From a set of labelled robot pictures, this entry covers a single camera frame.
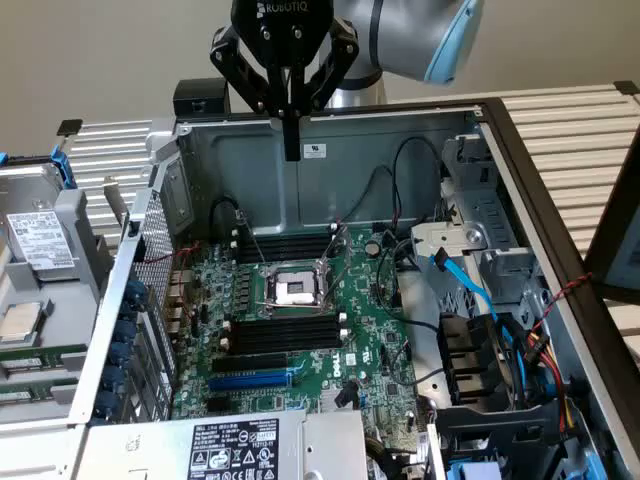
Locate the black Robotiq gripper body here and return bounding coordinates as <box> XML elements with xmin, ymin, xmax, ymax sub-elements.
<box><xmin>229</xmin><ymin>0</ymin><xmax>336</xmax><ymax>70</ymax></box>

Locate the black plastic box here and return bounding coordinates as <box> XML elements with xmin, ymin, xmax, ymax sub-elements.
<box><xmin>172</xmin><ymin>78</ymin><xmax>232</xmax><ymax>122</ymax></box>

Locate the open grey PC case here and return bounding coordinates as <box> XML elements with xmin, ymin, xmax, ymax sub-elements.
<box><xmin>67</xmin><ymin>97</ymin><xmax>640</xmax><ymax>480</ymax></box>

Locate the grey case latch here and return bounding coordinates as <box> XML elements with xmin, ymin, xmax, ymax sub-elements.
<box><xmin>144</xmin><ymin>116</ymin><xmax>182</xmax><ymax>169</ymax></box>

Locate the metal socket cover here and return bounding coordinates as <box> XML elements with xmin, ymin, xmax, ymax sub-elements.
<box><xmin>319</xmin><ymin>222</ymin><xmax>351</xmax><ymax>311</ymax></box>

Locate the blue disk caddy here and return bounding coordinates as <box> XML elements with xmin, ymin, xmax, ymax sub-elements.
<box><xmin>0</xmin><ymin>143</ymin><xmax>77</xmax><ymax>194</ymax></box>

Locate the grey metal disk bay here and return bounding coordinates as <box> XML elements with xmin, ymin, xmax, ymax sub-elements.
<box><xmin>439</xmin><ymin>133</ymin><xmax>549</xmax><ymax>321</ymax></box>

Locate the CPU socket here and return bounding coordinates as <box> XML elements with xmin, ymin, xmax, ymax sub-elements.
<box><xmin>257</xmin><ymin>262</ymin><xmax>334</xmax><ymax>321</ymax></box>

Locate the green Dell motherboard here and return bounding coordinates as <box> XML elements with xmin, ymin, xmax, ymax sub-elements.
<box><xmin>171</xmin><ymin>223</ymin><xmax>435</xmax><ymax>456</ymax></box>

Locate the silver hard disk with label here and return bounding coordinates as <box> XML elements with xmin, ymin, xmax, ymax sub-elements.
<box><xmin>0</xmin><ymin>164</ymin><xmax>79</xmax><ymax>282</ymax></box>

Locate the long black expansion slot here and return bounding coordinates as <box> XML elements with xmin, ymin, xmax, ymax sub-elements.
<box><xmin>210</xmin><ymin>351</ymin><xmax>290</xmax><ymax>375</ymax></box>

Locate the grey parts rack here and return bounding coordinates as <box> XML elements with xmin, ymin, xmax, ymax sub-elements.
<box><xmin>0</xmin><ymin>189</ymin><xmax>119</xmax><ymax>436</ymax></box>

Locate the blue expansion slot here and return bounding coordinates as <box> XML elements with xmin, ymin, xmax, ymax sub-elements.
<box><xmin>207</xmin><ymin>368</ymin><xmax>293</xmax><ymax>394</ymax></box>

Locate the silver chipset heatsink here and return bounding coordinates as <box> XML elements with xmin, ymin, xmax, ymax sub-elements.
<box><xmin>319</xmin><ymin>388</ymin><xmax>362</xmax><ymax>415</ymax></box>

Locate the silver CPU chip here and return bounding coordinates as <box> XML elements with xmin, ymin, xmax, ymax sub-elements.
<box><xmin>0</xmin><ymin>301</ymin><xmax>42</xmax><ymax>349</ymax></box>

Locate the dark framed panel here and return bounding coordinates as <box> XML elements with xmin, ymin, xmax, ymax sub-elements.
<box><xmin>583</xmin><ymin>118</ymin><xmax>640</xmax><ymax>304</ymax></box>

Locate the silver power supply with label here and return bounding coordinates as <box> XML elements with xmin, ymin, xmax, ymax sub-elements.
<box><xmin>74</xmin><ymin>408</ymin><xmax>371</xmax><ymax>480</ymax></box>

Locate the black plastic drive carrier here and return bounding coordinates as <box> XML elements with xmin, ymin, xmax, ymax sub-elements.
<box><xmin>430</xmin><ymin>403</ymin><xmax>569</xmax><ymax>480</ymax></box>

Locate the large black wire loop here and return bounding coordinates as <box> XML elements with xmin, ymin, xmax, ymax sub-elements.
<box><xmin>391</xmin><ymin>136</ymin><xmax>447</xmax><ymax>236</ymax></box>

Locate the small black wire loop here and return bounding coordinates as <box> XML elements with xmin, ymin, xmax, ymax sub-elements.
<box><xmin>342</xmin><ymin>164</ymin><xmax>401</xmax><ymax>226</ymax></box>

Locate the wire locking lever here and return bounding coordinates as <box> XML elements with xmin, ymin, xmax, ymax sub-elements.
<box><xmin>253</xmin><ymin>297</ymin><xmax>327</xmax><ymax>314</ymax></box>
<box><xmin>234</xmin><ymin>208</ymin><xmax>269</xmax><ymax>266</ymax></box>

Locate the short thick black wire loop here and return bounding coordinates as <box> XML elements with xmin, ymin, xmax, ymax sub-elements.
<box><xmin>208</xmin><ymin>196</ymin><xmax>241</xmax><ymax>244</ymax></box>

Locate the metal card bracket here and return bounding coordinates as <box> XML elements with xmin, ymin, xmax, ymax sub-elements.
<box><xmin>101</xmin><ymin>174</ymin><xmax>130</xmax><ymax>231</ymax></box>

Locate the thin red wire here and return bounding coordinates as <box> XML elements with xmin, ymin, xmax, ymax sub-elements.
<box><xmin>137</xmin><ymin>241</ymin><xmax>204</xmax><ymax>266</ymax></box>

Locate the silver drive bracket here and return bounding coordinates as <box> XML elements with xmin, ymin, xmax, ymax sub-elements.
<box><xmin>409</xmin><ymin>222</ymin><xmax>489</xmax><ymax>281</ymax></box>

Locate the flat blue SATA wire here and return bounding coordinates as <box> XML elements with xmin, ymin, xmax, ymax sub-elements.
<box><xmin>429</xmin><ymin>247</ymin><xmax>531</xmax><ymax>386</ymax></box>

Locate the black plastic fan duct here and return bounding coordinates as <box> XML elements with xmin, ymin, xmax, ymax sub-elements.
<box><xmin>436</xmin><ymin>312</ymin><xmax>519</xmax><ymax>407</ymax></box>

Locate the red black twisted wire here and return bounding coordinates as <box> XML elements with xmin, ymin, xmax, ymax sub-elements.
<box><xmin>528</xmin><ymin>271</ymin><xmax>595</xmax><ymax>337</ymax></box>

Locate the black wire plug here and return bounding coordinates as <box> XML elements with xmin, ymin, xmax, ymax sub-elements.
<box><xmin>333</xmin><ymin>382</ymin><xmax>359</xmax><ymax>409</ymax></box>

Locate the yellow red power wire bundle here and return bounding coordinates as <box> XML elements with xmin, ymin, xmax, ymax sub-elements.
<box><xmin>522</xmin><ymin>327</ymin><xmax>584</xmax><ymax>441</ymax></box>

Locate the blue plastic drive rail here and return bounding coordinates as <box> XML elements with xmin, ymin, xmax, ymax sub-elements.
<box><xmin>446</xmin><ymin>458</ymin><xmax>503</xmax><ymax>480</ymax></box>

